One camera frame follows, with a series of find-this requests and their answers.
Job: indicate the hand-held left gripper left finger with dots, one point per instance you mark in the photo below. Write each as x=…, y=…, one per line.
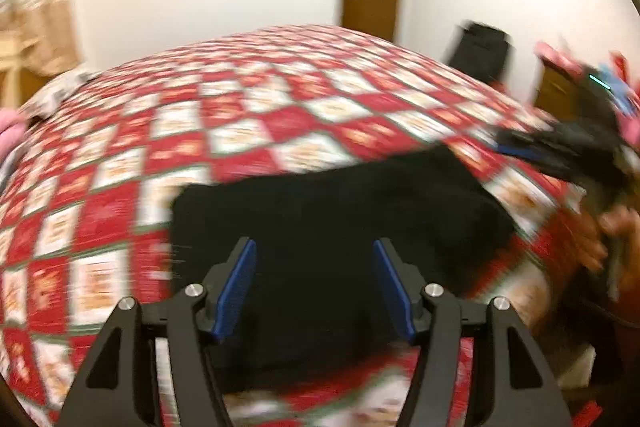
x=235, y=292

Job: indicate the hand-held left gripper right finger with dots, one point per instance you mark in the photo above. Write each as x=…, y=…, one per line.
x=395, y=292

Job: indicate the red patchwork printed blanket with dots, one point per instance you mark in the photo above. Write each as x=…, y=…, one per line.
x=150, y=157

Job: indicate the grey patterned cloth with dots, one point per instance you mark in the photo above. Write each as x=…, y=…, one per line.
x=57, y=92

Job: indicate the black chair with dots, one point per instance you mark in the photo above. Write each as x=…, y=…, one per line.
x=480, y=49

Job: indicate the person's right hand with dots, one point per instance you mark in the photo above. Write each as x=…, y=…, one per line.
x=597, y=234

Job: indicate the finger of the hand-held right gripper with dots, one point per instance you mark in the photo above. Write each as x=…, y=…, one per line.
x=525, y=146

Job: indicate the wooden cabinet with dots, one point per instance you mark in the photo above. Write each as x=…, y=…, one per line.
x=552, y=92

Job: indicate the black pants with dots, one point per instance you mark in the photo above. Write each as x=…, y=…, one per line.
x=340, y=227

